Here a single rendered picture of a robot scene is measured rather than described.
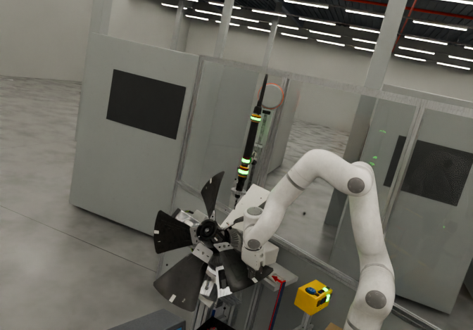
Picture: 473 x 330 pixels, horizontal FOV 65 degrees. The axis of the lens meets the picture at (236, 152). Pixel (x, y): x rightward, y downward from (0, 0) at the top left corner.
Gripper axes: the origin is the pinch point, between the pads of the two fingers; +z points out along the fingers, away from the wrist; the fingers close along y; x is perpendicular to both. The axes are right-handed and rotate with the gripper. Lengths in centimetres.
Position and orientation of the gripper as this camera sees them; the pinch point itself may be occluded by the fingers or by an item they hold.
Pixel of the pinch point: (251, 273)
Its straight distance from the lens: 167.8
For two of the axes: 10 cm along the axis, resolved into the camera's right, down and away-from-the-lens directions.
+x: -7.1, 2.8, -6.4
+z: -0.1, 9.1, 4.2
